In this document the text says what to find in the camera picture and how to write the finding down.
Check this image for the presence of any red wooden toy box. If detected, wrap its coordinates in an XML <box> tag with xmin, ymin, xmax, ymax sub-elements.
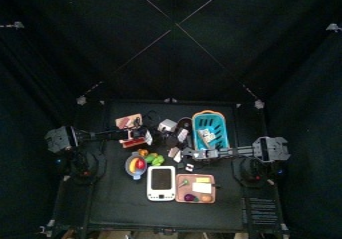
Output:
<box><xmin>120</xmin><ymin>137</ymin><xmax>150</xmax><ymax>150</ymax></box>

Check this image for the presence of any white toy box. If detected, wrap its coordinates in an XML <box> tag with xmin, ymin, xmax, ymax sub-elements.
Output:
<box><xmin>156</xmin><ymin>118</ymin><xmax>179</xmax><ymax>133</ymax></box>

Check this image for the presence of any red printed flat box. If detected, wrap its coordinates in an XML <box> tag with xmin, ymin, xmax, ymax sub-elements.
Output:
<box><xmin>115</xmin><ymin>113</ymin><xmax>144</xmax><ymax>130</ymax></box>

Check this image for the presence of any green toy pepper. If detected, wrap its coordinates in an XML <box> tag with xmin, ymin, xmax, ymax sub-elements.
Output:
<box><xmin>143</xmin><ymin>152</ymin><xmax>160</xmax><ymax>164</ymax></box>
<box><xmin>151</xmin><ymin>154</ymin><xmax>167</xmax><ymax>167</ymax></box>

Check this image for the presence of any white flat toy piece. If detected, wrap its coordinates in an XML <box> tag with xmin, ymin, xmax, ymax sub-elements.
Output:
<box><xmin>176</xmin><ymin>128</ymin><xmax>190</xmax><ymax>144</ymax></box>

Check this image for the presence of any white packet in basket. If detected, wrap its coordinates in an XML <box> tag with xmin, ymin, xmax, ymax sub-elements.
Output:
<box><xmin>196</xmin><ymin>128</ymin><xmax>218</xmax><ymax>144</ymax></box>

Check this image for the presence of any teal basket with orange rim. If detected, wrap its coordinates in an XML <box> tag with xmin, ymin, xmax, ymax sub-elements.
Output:
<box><xmin>191</xmin><ymin>109</ymin><xmax>231</xmax><ymax>152</ymax></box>

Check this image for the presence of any black round toy pot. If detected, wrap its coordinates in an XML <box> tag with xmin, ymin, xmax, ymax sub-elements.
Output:
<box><xmin>175</xmin><ymin>116</ymin><xmax>194</xmax><ymax>133</ymax></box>

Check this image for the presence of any yellow toy fruit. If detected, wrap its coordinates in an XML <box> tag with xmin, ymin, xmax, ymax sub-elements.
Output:
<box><xmin>127</xmin><ymin>157</ymin><xmax>139</xmax><ymax>175</ymax></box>

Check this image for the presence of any white toy bread slice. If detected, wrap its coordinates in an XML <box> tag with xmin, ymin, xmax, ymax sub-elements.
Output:
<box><xmin>191</xmin><ymin>182</ymin><xmax>214</xmax><ymax>195</ymax></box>

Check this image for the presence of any pink toy tray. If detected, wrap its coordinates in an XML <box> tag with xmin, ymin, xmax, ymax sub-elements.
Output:
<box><xmin>174</xmin><ymin>173</ymin><xmax>218</xmax><ymax>204</ymax></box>

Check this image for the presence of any grey toy bowl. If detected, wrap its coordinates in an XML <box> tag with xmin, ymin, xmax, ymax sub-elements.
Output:
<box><xmin>123</xmin><ymin>150</ymin><xmax>148</xmax><ymax>181</ymax></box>

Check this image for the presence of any grey frame corner bracket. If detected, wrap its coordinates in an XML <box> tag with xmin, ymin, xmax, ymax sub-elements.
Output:
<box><xmin>325</xmin><ymin>22</ymin><xmax>342</xmax><ymax>33</ymax></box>
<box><xmin>7</xmin><ymin>21</ymin><xmax>25</xmax><ymax>30</ymax></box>

